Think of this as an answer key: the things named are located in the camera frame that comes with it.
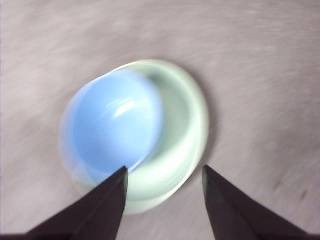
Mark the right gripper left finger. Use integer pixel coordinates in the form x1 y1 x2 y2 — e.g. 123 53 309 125
0 165 130 240

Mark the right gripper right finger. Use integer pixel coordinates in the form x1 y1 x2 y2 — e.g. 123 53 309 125
201 164 320 240

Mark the blue ribbed bowl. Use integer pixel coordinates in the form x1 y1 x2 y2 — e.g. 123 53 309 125
58 71 164 188

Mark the green round plate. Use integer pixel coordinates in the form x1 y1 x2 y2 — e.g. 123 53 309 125
74 59 210 216

